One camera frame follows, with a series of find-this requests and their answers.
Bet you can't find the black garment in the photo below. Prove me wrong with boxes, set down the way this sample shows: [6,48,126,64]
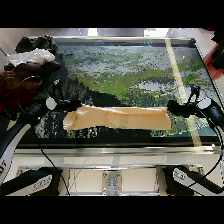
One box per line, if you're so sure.
[14,34,58,54]

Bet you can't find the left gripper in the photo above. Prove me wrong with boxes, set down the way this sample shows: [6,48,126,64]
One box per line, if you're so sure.
[55,98,83,113]

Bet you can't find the beige shirt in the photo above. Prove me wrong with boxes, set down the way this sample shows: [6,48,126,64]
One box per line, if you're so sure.
[62,103,173,132]

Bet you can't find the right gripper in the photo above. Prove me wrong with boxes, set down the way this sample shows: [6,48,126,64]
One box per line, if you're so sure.
[166,99,198,119]

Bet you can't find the silver frame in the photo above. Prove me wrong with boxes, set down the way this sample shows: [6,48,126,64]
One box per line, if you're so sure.
[9,145,221,196]

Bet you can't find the black cable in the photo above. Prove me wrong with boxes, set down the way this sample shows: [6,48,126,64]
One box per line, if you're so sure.
[196,108,224,188]
[31,124,71,196]

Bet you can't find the white garment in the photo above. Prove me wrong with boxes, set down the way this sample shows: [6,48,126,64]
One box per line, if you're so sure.
[5,48,56,66]

